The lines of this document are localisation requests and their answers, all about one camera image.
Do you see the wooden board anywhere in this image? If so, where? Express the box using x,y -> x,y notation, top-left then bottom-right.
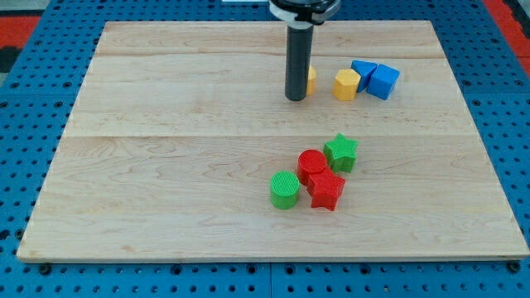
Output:
17,21 -> 529,263

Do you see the red cylinder block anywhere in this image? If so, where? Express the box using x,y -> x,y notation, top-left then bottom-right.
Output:
296,149 -> 327,185

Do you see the yellow heart block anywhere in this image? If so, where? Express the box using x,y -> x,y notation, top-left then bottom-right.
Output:
306,65 -> 317,96

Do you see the yellow hexagon block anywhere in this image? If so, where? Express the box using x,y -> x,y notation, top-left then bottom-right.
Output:
332,69 -> 361,101

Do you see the blue cube block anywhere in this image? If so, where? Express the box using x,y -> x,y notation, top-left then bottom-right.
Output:
367,64 -> 401,100

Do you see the green star block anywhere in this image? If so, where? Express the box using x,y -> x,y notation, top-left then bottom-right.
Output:
323,133 -> 359,173

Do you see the green cylinder block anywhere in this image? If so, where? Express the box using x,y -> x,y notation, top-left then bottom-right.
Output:
270,171 -> 300,209

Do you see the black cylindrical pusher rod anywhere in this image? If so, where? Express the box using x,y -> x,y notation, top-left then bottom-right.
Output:
285,26 -> 313,101

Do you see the red star block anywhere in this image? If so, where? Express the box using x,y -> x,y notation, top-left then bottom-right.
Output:
307,167 -> 345,211

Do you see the blue triangular block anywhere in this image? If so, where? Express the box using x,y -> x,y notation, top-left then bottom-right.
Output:
350,60 -> 378,93

